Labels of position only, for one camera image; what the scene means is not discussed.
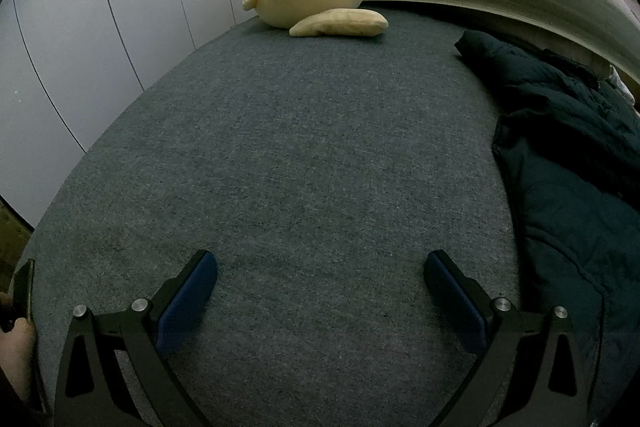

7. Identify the person's left hand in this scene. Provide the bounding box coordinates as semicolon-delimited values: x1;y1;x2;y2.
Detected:
1;317;37;401

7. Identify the white crumpled cloth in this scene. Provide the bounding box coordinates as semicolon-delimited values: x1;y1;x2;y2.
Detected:
606;65;636;106

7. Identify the dark puffer jacket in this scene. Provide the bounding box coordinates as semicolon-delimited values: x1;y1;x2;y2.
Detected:
457;30;639;426

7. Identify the black smartphone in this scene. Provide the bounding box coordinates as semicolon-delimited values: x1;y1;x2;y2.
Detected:
4;259;36;331

